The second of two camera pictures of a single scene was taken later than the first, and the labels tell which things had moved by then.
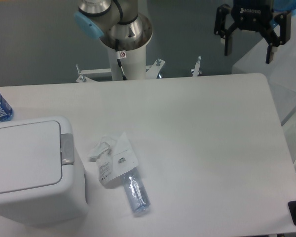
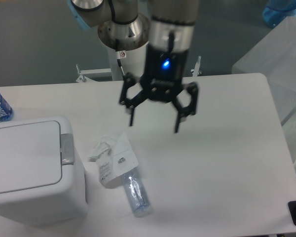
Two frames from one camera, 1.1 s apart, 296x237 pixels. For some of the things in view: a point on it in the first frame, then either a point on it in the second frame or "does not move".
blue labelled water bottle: [0, 110] does not move
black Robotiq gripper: [253, 15] -> [163, 80]
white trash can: [28, 185] does not move
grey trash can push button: [67, 149] does not move
